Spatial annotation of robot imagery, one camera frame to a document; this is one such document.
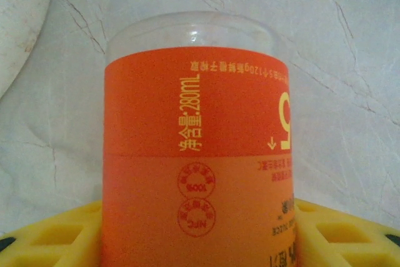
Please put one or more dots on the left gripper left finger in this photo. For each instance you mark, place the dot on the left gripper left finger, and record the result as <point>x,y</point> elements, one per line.
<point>50,242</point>

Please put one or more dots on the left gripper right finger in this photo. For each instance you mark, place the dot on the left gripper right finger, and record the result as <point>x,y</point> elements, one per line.
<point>343,242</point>

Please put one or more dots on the orange label juice bottle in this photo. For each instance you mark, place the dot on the orange label juice bottle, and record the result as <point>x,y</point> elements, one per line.
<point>200,123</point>

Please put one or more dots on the white plate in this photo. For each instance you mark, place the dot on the white plate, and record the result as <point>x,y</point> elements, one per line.
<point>18,13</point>

